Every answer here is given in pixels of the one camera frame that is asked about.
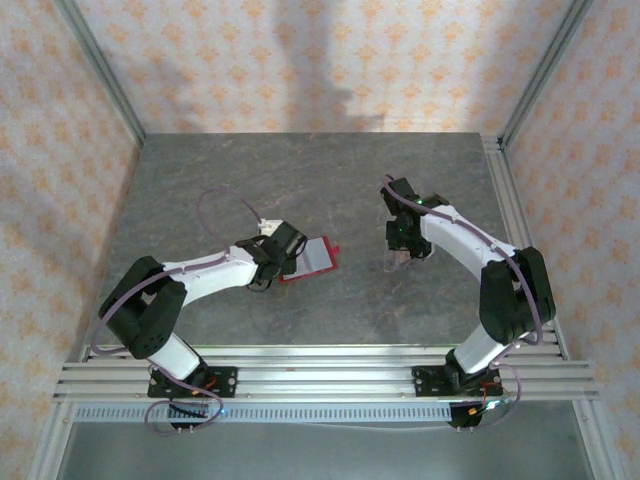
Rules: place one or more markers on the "aluminium corner post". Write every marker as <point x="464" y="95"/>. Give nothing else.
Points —
<point x="542" y="70"/>
<point x="104" y="70"/>

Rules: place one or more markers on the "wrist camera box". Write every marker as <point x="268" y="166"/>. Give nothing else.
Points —
<point x="399" y="195"/>
<point x="285" y="237"/>

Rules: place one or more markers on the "aluminium frame leg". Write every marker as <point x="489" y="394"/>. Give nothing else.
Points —
<point x="592" y="440"/>
<point x="54" y="440"/>

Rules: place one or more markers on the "white VIP credit card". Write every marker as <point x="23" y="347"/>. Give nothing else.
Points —
<point x="402" y="259"/>

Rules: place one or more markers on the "slim aluminium table-edge rail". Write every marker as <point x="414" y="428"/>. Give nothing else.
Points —
<point x="325" y="352"/>

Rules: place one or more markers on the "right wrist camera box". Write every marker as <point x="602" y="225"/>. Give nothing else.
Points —
<point x="399" y="195"/>

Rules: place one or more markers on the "clear acrylic card stand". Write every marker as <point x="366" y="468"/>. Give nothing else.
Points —
<point x="395" y="267"/>

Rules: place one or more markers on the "wide aluminium base rail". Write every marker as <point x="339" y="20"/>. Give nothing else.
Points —
<point x="325" y="382"/>

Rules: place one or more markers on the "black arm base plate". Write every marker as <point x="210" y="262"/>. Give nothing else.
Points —
<point x="225" y="382"/>
<point x="425" y="382"/>

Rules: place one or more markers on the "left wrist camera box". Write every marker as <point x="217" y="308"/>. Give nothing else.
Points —
<point x="285" y="237"/>

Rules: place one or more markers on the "aluminium side rail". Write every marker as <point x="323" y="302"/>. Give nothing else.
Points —
<point x="515" y="210"/>

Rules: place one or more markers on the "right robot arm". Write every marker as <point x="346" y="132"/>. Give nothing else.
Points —
<point x="465" y="232"/>

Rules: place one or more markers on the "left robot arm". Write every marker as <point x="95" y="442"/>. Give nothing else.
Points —
<point x="215" y="270"/>

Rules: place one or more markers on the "red card holder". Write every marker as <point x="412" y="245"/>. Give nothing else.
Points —
<point x="317" y="255"/>

